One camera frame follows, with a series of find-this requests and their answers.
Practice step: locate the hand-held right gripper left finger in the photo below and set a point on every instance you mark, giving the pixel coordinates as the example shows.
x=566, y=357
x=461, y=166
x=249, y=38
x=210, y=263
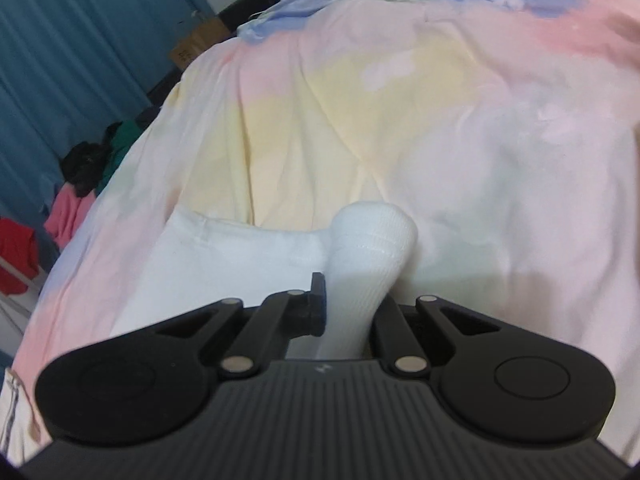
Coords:
x=318, y=310

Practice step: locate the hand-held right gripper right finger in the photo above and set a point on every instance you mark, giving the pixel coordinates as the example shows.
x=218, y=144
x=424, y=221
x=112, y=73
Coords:
x=395, y=330

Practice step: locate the white knit garment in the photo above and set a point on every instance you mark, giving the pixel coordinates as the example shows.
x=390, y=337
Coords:
x=225, y=260

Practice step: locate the pastel tie-dye blanket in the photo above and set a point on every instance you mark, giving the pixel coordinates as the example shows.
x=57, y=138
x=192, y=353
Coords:
x=400, y=110

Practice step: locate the green cloth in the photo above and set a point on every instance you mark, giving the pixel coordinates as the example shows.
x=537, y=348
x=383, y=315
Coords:
x=122, y=145

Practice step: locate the black cloth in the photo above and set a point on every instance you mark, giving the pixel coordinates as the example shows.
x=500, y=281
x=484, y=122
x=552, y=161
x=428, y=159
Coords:
x=82, y=165

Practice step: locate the cardboard box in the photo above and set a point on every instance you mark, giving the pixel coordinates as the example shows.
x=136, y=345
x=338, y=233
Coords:
x=200, y=40

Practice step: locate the red cloth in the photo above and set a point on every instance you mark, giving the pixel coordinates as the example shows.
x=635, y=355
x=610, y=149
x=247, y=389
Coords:
x=17, y=255

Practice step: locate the wide blue curtain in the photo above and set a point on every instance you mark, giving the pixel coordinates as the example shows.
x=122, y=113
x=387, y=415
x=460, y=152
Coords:
x=75, y=35

